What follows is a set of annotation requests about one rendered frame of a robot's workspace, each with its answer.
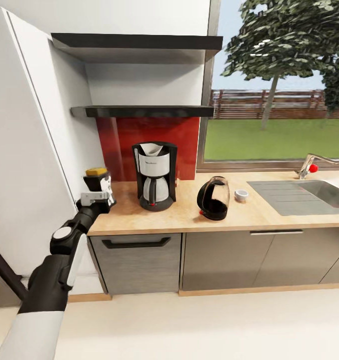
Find bottle of coffee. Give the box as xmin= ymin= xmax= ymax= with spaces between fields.
xmin=82 ymin=167 xmax=117 ymax=209

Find paper coffee filter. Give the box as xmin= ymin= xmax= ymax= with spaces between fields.
xmin=140 ymin=143 xmax=162 ymax=157

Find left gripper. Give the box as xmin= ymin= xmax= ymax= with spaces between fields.
xmin=76 ymin=199 xmax=110 ymax=222

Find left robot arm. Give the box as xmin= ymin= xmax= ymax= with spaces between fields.
xmin=0 ymin=191 xmax=110 ymax=360

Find electric kettle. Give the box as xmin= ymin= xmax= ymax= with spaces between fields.
xmin=197 ymin=176 xmax=230 ymax=221

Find coffee cup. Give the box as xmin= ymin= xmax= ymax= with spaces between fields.
xmin=234 ymin=190 xmax=249 ymax=202

